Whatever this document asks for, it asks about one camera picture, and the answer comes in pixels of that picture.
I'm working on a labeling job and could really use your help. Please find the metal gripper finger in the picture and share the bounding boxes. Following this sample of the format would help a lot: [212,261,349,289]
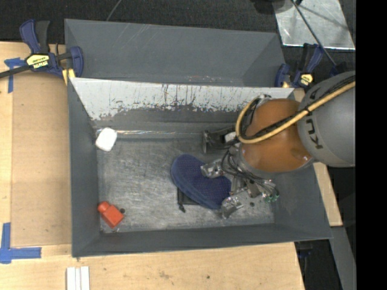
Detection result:
[220,193,244,220]
[200,159,225,179]

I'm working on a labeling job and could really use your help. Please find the blue dotted cloth pad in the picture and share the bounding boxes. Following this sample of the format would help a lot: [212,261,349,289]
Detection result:
[170,153,233,210]

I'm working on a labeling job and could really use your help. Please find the grey metal bin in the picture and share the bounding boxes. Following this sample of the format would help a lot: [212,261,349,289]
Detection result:
[63,18,334,258]

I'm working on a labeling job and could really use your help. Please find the white sponge block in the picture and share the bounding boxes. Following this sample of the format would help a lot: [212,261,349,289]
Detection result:
[95,127,118,152]

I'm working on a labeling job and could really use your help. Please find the red plastic block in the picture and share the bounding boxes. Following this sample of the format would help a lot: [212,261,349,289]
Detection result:
[97,201,125,230]

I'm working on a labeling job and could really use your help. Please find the black cylinder on white bracket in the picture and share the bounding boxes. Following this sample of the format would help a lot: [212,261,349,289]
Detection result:
[201,129,237,154]

